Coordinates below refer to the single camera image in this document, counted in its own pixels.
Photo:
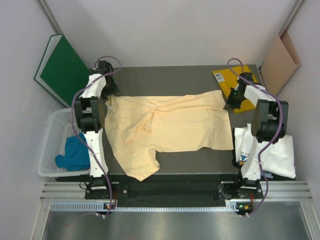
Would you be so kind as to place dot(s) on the aluminium frame rail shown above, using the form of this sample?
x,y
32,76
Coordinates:
x,y
277,191

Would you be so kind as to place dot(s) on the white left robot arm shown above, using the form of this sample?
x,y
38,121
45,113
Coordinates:
x,y
89,120

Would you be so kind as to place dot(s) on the white folded t shirt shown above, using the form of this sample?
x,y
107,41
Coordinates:
x,y
280,159

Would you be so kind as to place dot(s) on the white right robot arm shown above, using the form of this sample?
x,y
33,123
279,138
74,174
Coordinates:
x,y
269,124

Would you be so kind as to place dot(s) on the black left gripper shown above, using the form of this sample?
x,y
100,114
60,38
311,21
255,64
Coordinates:
x,y
112,90

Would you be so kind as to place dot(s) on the green binder folder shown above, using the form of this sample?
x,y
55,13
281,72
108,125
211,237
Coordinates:
x,y
61,71

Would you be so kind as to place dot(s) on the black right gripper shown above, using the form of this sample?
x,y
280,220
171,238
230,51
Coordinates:
x,y
229,105

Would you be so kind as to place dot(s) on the perforated cable duct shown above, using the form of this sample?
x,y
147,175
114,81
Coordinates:
x,y
104,207

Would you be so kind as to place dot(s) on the beige cardboard folder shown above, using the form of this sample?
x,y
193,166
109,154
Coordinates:
x,y
280,63

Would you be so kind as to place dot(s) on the blue t shirt in basket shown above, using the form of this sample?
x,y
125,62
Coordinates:
x,y
76,156

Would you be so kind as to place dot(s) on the cream yellow t shirt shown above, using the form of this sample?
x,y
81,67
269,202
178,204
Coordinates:
x,y
138,127

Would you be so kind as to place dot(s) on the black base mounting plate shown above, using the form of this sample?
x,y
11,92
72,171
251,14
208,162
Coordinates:
x,y
164,190

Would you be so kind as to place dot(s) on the yellow plastic folder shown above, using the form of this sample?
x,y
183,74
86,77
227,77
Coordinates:
x,y
227,80

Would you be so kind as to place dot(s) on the white plastic basket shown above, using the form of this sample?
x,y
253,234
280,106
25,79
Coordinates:
x,y
59,128

